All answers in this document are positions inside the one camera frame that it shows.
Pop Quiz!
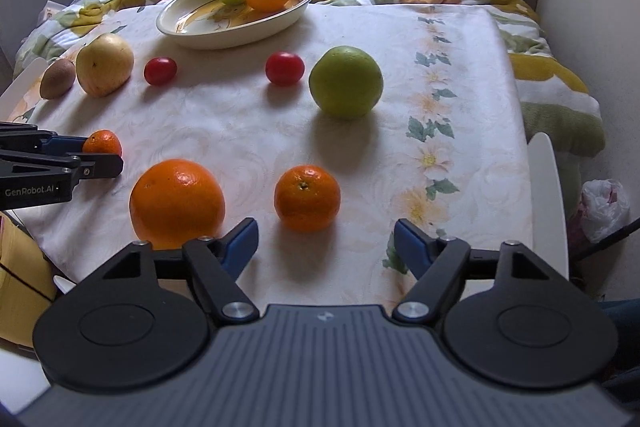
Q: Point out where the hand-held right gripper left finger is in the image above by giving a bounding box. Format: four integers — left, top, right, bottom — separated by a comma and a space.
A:
82, 217, 261, 326

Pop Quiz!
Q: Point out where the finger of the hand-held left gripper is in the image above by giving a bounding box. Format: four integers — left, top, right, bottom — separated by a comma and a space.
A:
0, 122, 92, 156
0, 150, 125, 182

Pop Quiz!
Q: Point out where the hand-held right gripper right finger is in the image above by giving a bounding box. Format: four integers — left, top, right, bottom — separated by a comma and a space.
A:
392, 218, 567, 324

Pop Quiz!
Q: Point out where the small mandarin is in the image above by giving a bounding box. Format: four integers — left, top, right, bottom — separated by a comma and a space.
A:
82, 130, 123, 158

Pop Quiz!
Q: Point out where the brown kiwi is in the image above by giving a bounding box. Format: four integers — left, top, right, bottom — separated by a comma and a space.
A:
40, 59, 77, 100

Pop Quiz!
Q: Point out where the large orange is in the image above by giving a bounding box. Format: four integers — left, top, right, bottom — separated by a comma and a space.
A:
129, 159, 227, 251

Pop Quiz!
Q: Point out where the medium mandarin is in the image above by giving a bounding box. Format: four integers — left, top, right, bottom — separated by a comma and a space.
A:
274, 165, 342, 234

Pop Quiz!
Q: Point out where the yellow pear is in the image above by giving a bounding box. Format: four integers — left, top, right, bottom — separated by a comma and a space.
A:
76, 33, 135, 98

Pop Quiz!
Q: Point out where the red tomato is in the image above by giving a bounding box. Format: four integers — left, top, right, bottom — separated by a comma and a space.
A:
144, 57, 178, 86
265, 52, 305, 86

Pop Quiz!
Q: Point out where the cream oval bowl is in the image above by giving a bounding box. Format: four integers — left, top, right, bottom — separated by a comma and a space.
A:
156, 0, 317, 51

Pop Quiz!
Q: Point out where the large green apple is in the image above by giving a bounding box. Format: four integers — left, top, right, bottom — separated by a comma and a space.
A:
308, 46, 384, 120

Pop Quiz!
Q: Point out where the yellow cardboard box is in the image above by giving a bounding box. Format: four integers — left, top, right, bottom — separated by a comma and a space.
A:
0, 212, 60, 349

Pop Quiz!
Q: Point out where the floral tablecloth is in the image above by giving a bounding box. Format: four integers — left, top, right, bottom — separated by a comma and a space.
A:
0, 2, 534, 305

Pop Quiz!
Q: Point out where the small white carton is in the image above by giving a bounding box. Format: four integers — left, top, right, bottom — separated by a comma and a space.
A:
42, 1, 67, 26

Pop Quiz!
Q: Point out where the white plastic bag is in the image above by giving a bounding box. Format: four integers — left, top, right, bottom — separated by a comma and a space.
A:
580, 179, 632, 244

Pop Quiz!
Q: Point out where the dark blue cloth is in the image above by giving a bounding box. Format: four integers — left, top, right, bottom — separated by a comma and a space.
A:
599, 301, 640, 370

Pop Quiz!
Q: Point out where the black cable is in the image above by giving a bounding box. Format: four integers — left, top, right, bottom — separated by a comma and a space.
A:
570, 216, 640, 260

